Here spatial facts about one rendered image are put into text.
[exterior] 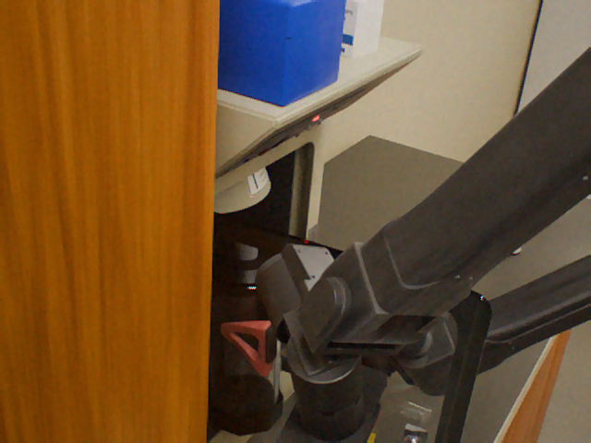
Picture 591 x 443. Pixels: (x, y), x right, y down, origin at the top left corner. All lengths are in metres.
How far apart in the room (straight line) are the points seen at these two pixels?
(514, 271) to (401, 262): 1.14
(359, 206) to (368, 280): 1.26
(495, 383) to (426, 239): 0.84
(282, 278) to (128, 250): 0.15
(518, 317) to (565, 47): 3.01
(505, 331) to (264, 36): 0.40
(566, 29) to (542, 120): 3.34
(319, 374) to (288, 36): 0.28
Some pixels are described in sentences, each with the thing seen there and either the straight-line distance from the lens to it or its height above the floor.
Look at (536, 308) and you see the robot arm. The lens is 0.84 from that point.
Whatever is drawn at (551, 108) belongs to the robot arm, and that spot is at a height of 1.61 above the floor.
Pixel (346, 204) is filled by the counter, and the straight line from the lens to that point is 1.78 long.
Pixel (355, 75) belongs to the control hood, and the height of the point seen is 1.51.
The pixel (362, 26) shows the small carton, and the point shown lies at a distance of 0.84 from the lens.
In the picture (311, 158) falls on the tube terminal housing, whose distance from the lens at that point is 1.04.
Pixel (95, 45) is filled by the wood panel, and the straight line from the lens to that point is 0.65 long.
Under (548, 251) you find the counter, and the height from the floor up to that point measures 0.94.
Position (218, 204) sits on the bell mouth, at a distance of 0.90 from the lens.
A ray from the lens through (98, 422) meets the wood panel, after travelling 0.87.
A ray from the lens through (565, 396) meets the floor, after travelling 2.91.
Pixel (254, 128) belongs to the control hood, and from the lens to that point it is 0.67.
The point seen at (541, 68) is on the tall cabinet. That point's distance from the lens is 3.84.
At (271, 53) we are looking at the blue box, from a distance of 0.67.
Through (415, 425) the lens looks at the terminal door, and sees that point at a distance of 0.77.
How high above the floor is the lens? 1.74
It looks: 28 degrees down
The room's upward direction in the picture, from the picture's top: 5 degrees clockwise
